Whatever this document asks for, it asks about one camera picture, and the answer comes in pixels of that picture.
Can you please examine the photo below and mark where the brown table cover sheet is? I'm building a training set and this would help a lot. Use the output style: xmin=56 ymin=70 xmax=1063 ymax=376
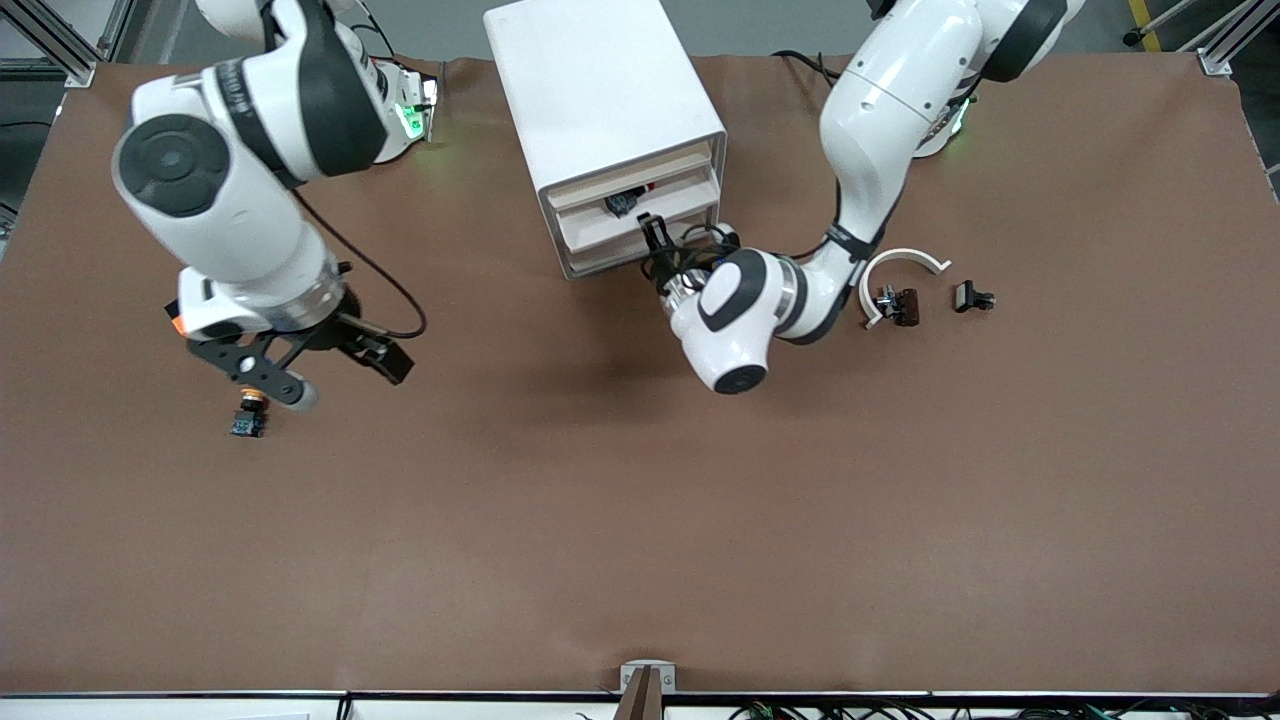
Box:
xmin=0 ymin=52 xmax=1280 ymax=696

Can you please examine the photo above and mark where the brown pole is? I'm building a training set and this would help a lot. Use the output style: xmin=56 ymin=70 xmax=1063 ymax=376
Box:
xmin=612 ymin=668 xmax=663 ymax=720

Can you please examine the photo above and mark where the black stand leg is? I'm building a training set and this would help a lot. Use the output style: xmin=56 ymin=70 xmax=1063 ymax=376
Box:
xmin=1122 ymin=0 xmax=1201 ymax=48

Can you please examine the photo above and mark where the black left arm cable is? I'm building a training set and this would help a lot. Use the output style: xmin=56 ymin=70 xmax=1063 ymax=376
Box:
xmin=648 ymin=222 xmax=883 ymax=293

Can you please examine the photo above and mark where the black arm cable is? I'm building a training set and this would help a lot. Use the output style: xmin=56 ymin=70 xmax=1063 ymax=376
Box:
xmin=648 ymin=222 xmax=883 ymax=293
xmin=290 ymin=190 xmax=429 ymax=341

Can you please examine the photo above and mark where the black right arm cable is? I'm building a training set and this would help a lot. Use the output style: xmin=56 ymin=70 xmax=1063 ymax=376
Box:
xmin=290 ymin=190 xmax=429 ymax=341

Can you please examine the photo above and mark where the yellow push button switch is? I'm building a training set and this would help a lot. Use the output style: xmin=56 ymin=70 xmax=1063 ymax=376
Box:
xmin=230 ymin=388 xmax=269 ymax=439

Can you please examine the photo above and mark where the black base cable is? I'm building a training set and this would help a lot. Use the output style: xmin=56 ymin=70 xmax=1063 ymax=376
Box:
xmin=772 ymin=48 xmax=846 ymax=93

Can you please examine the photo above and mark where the white half-ring pipe clamp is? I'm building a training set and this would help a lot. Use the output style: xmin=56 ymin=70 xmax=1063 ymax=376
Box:
xmin=858 ymin=247 xmax=953 ymax=331

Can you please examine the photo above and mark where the aluminium frame profile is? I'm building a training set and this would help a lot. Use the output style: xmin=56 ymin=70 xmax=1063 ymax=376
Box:
xmin=1180 ymin=0 xmax=1280 ymax=79
xmin=0 ymin=0 xmax=136 ymax=89

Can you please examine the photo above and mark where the grey metal bracket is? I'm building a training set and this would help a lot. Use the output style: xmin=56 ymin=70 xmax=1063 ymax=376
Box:
xmin=620 ymin=660 xmax=677 ymax=694

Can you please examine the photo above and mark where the white table edge rail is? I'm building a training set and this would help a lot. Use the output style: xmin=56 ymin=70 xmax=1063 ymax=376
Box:
xmin=0 ymin=690 xmax=1280 ymax=720

